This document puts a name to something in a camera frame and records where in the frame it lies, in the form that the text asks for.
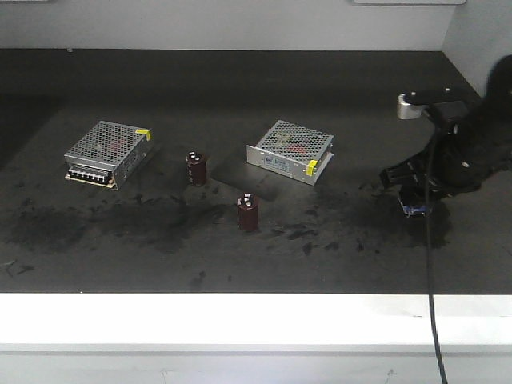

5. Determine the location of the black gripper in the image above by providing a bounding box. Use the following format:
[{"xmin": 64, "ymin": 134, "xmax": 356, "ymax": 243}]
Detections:
[{"xmin": 379, "ymin": 95, "xmax": 511, "ymax": 216}]

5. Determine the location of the black camera cable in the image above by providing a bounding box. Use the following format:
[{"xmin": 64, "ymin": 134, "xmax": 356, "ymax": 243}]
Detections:
[{"xmin": 423, "ymin": 107, "xmax": 451, "ymax": 384}]

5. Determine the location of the metal power supply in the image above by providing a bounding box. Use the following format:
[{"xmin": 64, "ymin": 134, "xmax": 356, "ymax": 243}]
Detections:
[
  {"xmin": 64, "ymin": 121, "xmax": 154, "ymax": 190},
  {"xmin": 246, "ymin": 120, "xmax": 334, "ymax": 186}
]

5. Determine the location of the left metal power supply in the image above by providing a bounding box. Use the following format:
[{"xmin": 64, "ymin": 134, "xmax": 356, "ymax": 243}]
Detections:
[{"xmin": 64, "ymin": 121, "xmax": 154, "ymax": 190}]

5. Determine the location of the white shelf front edge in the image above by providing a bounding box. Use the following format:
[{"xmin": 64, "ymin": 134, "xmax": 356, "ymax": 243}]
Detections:
[{"xmin": 1, "ymin": 293, "xmax": 511, "ymax": 352}]

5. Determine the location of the right metal power supply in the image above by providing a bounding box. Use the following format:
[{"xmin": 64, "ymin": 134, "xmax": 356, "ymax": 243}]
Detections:
[{"xmin": 246, "ymin": 120, "xmax": 334, "ymax": 186}]

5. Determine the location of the maroon capacitor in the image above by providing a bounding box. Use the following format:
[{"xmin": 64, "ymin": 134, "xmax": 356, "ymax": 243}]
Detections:
[
  {"xmin": 186, "ymin": 151, "xmax": 207, "ymax": 186},
  {"xmin": 237, "ymin": 193, "xmax": 259, "ymax": 232}
]

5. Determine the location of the front maroon capacitor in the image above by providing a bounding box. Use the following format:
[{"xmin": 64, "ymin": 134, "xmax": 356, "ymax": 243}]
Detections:
[{"xmin": 237, "ymin": 193, "xmax": 259, "ymax": 232}]

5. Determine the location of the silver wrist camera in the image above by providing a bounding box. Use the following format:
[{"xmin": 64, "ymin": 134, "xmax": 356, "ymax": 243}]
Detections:
[{"xmin": 397, "ymin": 87, "xmax": 468, "ymax": 120}]

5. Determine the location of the yellow mushroom push button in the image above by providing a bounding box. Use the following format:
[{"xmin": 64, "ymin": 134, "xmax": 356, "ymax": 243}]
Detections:
[{"xmin": 398, "ymin": 186, "xmax": 432, "ymax": 218}]

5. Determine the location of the rear maroon capacitor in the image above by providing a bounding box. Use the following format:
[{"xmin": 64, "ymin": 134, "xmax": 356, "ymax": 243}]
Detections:
[{"xmin": 186, "ymin": 151, "xmax": 207, "ymax": 186}]

